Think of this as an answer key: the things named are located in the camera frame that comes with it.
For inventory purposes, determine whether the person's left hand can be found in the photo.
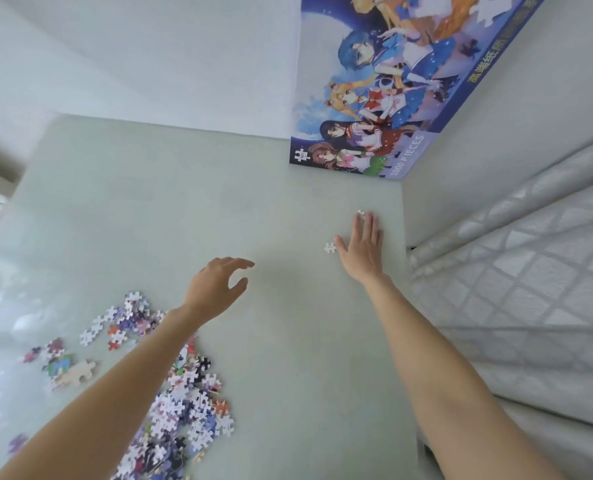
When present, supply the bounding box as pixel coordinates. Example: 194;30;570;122
180;257;256;327

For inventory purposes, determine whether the person's right hand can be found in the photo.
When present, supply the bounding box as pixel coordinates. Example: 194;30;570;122
334;211;391;287

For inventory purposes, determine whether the person's right forearm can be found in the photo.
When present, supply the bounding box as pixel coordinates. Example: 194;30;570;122
364;274;567;480

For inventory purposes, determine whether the person's left forearm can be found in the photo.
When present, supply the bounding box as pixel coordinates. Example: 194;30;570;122
0;307;205;480

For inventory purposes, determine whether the pile of puzzle pieces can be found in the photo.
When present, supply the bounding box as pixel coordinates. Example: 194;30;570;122
6;290;236;480

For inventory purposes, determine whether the grey patterned curtain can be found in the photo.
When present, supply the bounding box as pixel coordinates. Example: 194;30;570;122
406;129;593;480

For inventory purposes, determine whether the cartoon print puzzle box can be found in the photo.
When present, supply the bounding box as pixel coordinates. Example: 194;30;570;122
288;0;550;181

